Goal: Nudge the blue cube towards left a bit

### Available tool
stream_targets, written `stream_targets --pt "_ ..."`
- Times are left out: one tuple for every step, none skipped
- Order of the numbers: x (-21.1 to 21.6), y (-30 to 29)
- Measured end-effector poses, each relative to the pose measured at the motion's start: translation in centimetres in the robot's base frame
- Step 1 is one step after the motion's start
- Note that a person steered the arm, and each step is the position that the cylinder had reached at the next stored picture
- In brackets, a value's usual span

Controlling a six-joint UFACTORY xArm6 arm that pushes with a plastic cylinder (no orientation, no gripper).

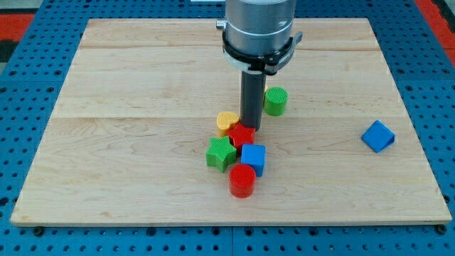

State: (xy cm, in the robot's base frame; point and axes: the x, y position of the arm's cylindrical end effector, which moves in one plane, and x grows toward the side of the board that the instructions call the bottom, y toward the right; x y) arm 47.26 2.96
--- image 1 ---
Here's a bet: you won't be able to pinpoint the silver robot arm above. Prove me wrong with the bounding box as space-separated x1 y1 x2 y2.
216 0 296 55

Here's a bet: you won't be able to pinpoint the blue cube block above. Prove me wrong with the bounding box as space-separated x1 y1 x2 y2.
240 144 266 177

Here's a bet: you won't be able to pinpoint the yellow heart block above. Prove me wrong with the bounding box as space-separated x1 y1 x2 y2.
216 112 240 137

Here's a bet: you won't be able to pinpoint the red star block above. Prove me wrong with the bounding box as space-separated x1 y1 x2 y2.
227 122 256 156

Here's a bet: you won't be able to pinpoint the green star block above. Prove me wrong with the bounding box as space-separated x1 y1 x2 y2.
205 136 237 173

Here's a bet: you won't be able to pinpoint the red cylinder block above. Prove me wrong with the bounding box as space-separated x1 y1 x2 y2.
228 164 256 198

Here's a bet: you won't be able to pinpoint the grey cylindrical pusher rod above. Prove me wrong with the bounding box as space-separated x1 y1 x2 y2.
240 72 267 131

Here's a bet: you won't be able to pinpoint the green cylinder block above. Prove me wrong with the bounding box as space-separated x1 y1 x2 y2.
263 87 289 117

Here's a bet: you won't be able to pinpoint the yellow block behind rod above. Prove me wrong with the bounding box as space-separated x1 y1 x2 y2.
262 85 269 106

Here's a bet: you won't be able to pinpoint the light wooden board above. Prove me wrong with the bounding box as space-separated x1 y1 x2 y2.
11 18 452 227

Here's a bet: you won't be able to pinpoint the blue triangular prism block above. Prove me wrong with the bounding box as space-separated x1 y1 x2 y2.
361 120 395 153

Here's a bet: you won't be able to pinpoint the black mounting clamp ring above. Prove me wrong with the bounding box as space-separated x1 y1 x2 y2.
222 31 304 76

